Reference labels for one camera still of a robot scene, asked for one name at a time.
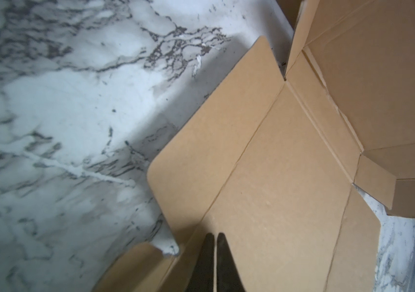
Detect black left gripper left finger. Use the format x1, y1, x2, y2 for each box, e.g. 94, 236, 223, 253
185, 233, 215, 292

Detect brown cardboard box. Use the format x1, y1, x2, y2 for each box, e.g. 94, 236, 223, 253
95, 1, 415, 292

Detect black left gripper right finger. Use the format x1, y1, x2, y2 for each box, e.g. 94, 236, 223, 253
216, 232, 246, 292

